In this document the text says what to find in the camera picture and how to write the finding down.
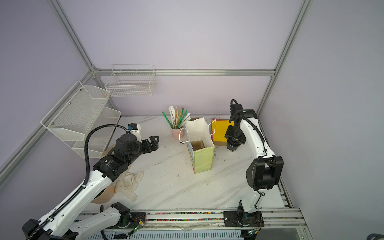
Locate painted paper gift bag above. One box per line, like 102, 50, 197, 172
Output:
179, 118, 216, 174

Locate brown pulp cup carrier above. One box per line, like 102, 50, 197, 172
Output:
191, 141, 205, 152

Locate paper coffee cup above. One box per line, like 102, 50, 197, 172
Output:
227, 140, 241, 152

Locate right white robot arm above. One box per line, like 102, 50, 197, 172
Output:
223, 104, 284, 229

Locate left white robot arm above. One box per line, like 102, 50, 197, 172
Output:
22, 132, 160, 240

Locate yellow napkin stack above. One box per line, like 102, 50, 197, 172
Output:
211, 119, 234, 142

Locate cardboard napkin box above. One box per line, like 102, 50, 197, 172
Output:
213, 141, 227, 146

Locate brown paper bag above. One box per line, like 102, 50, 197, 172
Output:
101, 145, 116, 159

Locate lower white mesh shelf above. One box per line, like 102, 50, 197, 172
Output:
72, 107, 121, 159

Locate white mesh shelf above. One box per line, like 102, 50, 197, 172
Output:
72, 107, 121, 159
41, 81, 110, 142

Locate brown wrapped straws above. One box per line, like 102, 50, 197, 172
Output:
175, 107, 184, 130

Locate paper bowl of greens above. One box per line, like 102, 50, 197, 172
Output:
91, 184, 115, 204

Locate upper white mesh shelf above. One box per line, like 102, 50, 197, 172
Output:
41, 81, 110, 142

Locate white wire basket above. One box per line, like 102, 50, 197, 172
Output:
105, 65, 157, 97

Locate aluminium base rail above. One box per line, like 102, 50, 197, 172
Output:
58, 208, 308, 232

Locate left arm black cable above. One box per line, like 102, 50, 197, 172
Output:
26, 124, 130, 240

